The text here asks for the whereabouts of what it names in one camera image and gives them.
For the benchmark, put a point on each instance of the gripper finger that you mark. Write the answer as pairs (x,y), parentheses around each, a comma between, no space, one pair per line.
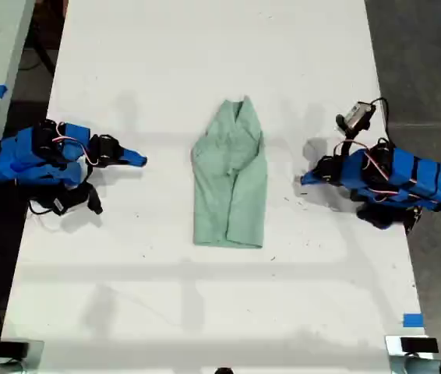
(133,154)
(314,181)
(129,163)
(315,174)

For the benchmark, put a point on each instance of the small black box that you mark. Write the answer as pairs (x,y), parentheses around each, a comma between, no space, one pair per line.
(419,345)
(10,348)

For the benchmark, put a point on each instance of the black camera box white label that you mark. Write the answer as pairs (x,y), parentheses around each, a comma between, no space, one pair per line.
(64,202)

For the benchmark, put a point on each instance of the white metal bracket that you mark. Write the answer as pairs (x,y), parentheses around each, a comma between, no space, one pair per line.
(392,344)

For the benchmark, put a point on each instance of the black camera stalk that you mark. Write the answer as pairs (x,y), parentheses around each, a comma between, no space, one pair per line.
(347,146)

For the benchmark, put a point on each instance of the short blue tape strip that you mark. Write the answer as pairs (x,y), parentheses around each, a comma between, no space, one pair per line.
(413,320)

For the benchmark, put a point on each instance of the black camera box silver face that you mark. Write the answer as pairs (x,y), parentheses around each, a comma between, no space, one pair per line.
(357,116)

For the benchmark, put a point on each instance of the pale green T-shirt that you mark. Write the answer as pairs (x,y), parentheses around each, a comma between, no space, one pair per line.
(228,202)

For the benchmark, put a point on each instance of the grey metal tube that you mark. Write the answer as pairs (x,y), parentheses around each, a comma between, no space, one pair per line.
(427,367)

